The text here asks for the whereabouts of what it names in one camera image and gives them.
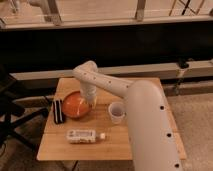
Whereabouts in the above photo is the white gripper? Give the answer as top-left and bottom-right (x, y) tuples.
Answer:
(80, 83), (97, 106)

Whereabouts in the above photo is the orange ceramic bowl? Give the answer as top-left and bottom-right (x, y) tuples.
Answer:
(62, 91), (92, 119)

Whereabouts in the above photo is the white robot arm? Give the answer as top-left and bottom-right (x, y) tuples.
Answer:
(72, 61), (183, 171)

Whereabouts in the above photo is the black rectangular box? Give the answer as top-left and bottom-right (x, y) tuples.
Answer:
(53, 99), (65, 124)

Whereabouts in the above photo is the translucent plastic cup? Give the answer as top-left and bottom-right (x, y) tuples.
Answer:
(108, 102), (125, 124)

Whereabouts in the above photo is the clear plastic water bottle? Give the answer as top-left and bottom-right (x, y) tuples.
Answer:
(66, 129), (106, 144)

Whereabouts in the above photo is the black office chair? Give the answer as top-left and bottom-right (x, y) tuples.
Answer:
(0, 64), (49, 150)

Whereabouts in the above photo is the black clamp on ledge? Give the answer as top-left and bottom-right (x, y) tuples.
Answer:
(178, 58), (189, 69)

